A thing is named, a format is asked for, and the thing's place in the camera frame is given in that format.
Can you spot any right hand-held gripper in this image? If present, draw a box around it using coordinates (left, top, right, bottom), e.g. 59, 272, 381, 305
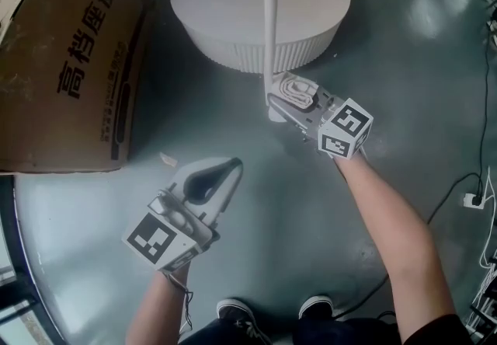
266, 82, 374, 161

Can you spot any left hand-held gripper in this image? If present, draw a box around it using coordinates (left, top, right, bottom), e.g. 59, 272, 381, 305
121, 156, 245, 273

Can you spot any beige cloth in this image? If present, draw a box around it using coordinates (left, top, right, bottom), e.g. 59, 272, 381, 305
266, 71, 321, 124

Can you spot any person's left forearm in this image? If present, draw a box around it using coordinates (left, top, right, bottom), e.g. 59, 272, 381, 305
125, 262, 192, 345

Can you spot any person's right forearm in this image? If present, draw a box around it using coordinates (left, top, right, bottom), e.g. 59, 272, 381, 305
332, 155, 456, 345

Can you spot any person's left black shoe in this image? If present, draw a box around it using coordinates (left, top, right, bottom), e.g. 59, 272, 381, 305
215, 298, 269, 345

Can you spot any person's black shoe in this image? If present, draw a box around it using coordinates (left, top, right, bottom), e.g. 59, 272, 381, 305
297, 294, 335, 320
215, 298, 269, 345

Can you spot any person's right black shoe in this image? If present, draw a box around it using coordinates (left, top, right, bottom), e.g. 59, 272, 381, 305
297, 294, 335, 320

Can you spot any person's black shirt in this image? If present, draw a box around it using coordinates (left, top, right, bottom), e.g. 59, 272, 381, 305
182, 312, 473, 345

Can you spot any large printed cardboard box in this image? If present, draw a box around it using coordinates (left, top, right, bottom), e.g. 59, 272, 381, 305
0, 0, 153, 175

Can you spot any white power strip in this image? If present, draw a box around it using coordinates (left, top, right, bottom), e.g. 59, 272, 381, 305
463, 192, 486, 210

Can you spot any black wrist cord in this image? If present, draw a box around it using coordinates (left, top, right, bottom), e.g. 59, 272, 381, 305
166, 271, 194, 336

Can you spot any long black power cable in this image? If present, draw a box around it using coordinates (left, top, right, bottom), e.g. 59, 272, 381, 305
477, 24, 497, 197

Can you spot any black door frame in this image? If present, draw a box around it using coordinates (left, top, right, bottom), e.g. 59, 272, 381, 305
0, 174, 59, 345

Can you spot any white cable bundle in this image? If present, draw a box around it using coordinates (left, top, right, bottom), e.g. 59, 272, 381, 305
464, 166, 497, 336

